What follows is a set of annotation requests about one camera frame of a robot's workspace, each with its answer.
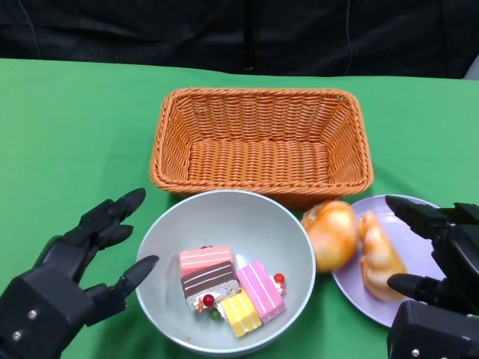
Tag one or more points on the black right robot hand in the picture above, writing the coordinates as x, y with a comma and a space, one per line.
456, 254

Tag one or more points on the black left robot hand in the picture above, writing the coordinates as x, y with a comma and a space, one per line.
45, 299

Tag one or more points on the long croissant bread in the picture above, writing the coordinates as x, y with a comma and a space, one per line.
381, 258

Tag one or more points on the chocolate brown cake slice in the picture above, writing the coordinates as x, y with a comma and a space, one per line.
209, 282

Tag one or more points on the salmon pink cake slice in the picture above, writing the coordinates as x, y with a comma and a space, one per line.
206, 258

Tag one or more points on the yellow striped cake slice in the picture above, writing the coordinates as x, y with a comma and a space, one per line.
241, 312

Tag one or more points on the pink striped cake slice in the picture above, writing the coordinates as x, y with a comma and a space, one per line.
262, 291

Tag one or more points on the pale grey-green bowl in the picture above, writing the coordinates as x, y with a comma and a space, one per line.
232, 220

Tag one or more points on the lavender round plate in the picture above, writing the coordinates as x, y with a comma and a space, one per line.
415, 254

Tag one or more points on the orange wicker basket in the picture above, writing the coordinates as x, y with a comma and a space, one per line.
258, 164

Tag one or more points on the green tablecloth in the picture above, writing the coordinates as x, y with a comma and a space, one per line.
75, 131

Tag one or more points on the black backdrop curtain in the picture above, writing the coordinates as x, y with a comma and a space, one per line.
149, 30

